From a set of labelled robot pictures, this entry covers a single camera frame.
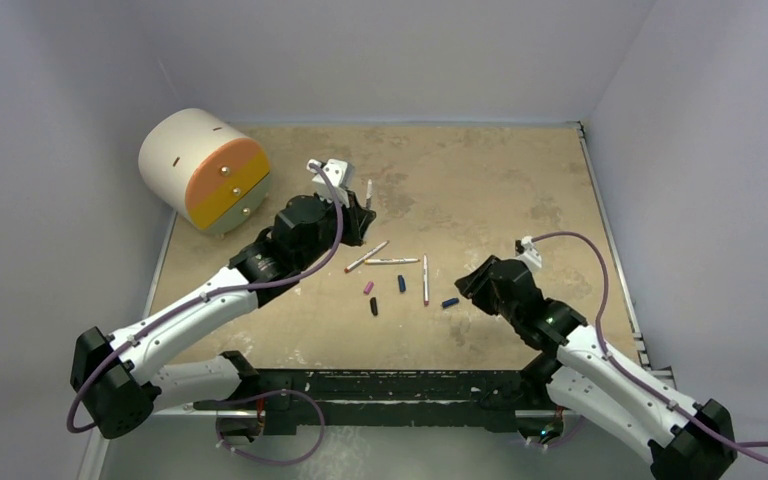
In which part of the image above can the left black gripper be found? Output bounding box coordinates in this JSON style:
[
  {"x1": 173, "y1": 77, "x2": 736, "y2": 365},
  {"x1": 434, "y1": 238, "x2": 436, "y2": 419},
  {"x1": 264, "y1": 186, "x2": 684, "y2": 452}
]
[{"x1": 296, "y1": 189, "x2": 374, "y2": 272}]

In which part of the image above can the pen with yellow end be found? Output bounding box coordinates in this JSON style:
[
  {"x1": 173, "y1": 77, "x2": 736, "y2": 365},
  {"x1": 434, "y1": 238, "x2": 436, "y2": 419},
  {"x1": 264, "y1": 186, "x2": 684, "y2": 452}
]
[{"x1": 364, "y1": 179, "x2": 374, "y2": 210}]

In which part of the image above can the pen with magenta end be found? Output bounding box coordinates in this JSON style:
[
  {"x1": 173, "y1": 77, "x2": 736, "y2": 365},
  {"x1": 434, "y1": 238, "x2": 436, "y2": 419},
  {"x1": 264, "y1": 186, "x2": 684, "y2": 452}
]
[{"x1": 422, "y1": 254, "x2": 430, "y2": 307}]

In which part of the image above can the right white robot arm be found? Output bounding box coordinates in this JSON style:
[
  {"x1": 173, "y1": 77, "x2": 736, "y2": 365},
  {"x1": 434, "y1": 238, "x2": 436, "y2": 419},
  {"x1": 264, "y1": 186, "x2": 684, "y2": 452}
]
[{"x1": 455, "y1": 256, "x2": 737, "y2": 479}]

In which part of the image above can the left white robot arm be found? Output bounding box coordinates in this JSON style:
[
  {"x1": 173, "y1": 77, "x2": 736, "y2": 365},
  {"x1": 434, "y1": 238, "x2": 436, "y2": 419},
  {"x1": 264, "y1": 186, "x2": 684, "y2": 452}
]
[{"x1": 67, "y1": 191, "x2": 377, "y2": 439}]

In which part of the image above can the pen with red tip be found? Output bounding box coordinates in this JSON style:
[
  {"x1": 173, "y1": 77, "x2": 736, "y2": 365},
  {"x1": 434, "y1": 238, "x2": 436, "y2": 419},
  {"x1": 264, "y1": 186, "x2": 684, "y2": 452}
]
[{"x1": 344, "y1": 240, "x2": 390, "y2": 274}]

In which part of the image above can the pen with orange tip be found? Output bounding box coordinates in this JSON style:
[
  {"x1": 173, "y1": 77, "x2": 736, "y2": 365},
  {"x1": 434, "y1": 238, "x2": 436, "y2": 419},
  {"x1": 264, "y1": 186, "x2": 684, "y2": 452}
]
[{"x1": 363, "y1": 258, "x2": 420, "y2": 265}]

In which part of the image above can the round white drawer cabinet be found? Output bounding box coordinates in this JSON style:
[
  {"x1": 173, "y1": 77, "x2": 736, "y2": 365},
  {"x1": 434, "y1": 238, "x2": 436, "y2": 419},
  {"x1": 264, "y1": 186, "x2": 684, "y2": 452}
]
[{"x1": 138, "y1": 108, "x2": 272, "y2": 236}]

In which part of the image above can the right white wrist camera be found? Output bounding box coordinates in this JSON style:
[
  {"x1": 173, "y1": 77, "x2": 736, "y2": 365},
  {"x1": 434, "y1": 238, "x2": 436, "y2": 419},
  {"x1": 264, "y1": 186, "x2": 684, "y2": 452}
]
[{"x1": 515, "y1": 236, "x2": 543, "y2": 272}]

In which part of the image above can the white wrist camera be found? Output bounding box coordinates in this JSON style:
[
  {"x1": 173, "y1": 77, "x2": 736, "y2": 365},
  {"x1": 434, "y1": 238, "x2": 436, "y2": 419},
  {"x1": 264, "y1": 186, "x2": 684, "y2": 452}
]
[
  {"x1": 306, "y1": 158, "x2": 355, "y2": 206},
  {"x1": 515, "y1": 236, "x2": 543, "y2": 272}
]

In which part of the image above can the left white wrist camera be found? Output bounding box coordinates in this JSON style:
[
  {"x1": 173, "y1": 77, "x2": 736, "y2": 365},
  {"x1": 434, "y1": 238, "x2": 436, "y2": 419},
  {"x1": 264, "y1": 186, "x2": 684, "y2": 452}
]
[{"x1": 306, "y1": 158, "x2": 355, "y2": 206}]

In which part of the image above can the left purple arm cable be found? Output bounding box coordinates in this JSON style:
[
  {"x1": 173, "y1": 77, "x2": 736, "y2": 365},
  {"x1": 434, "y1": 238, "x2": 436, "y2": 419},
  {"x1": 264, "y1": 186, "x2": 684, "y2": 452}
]
[{"x1": 67, "y1": 162, "x2": 347, "y2": 435}]

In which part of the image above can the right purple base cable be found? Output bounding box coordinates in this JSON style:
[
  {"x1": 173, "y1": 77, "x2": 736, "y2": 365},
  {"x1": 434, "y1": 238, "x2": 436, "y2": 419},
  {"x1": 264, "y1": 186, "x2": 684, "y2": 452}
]
[{"x1": 523, "y1": 400, "x2": 591, "y2": 452}]

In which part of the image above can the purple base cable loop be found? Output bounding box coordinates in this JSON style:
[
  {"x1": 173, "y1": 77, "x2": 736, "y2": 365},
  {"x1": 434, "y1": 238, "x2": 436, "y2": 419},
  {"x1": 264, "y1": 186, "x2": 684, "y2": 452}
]
[{"x1": 214, "y1": 388, "x2": 327, "y2": 466}]

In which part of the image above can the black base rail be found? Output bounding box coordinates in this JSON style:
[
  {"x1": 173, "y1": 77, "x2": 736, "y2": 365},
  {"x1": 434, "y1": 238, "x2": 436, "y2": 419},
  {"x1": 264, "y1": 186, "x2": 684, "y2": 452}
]
[{"x1": 193, "y1": 349, "x2": 587, "y2": 439}]

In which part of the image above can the aluminium table edge rail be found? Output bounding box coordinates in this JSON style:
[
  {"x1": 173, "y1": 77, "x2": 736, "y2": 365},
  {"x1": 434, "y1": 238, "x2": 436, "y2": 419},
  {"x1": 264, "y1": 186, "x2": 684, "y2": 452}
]
[{"x1": 576, "y1": 120, "x2": 676, "y2": 387}]

